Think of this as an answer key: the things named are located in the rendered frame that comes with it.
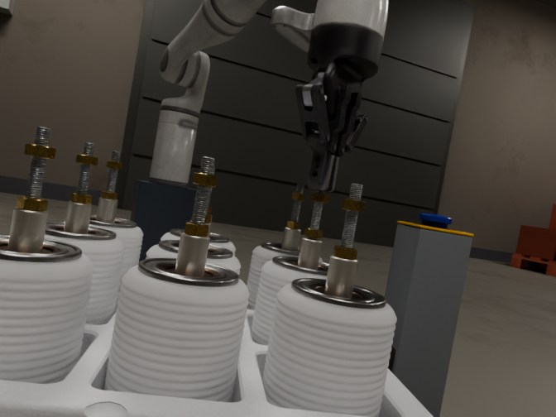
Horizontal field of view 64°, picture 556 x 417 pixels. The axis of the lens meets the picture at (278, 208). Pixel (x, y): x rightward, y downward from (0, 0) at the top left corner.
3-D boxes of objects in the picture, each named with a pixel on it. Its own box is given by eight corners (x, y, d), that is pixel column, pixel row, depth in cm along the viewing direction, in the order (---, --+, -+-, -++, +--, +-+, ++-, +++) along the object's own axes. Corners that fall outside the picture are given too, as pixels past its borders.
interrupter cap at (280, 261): (350, 282, 44) (351, 275, 44) (274, 270, 43) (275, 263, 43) (334, 269, 51) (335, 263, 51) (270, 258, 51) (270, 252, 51)
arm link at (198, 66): (200, 57, 113) (189, 125, 114) (165, 45, 108) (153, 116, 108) (217, 51, 106) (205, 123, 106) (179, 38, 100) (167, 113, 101)
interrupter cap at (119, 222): (140, 232, 54) (141, 227, 54) (71, 225, 50) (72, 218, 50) (131, 224, 61) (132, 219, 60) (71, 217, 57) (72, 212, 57)
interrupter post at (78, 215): (57, 232, 44) (63, 199, 44) (82, 233, 46) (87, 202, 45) (67, 237, 42) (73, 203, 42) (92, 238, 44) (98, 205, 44)
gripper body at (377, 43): (366, 11, 41) (348, 113, 41) (395, 45, 48) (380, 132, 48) (297, 17, 45) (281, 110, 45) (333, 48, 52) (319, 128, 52)
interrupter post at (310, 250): (319, 273, 46) (325, 242, 46) (297, 270, 46) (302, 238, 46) (316, 269, 49) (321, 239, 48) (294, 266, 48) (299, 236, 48)
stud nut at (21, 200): (46, 209, 33) (48, 198, 33) (46, 212, 32) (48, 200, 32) (16, 206, 32) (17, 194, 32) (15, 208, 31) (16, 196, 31)
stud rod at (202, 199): (194, 254, 35) (210, 158, 34) (201, 256, 34) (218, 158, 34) (183, 253, 34) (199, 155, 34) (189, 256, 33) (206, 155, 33)
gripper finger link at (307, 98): (315, 66, 45) (320, 87, 46) (293, 88, 42) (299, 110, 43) (337, 65, 43) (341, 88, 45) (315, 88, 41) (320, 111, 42)
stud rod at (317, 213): (305, 251, 47) (318, 180, 47) (305, 250, 48) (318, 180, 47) (314, 253, 47) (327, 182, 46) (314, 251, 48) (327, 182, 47)
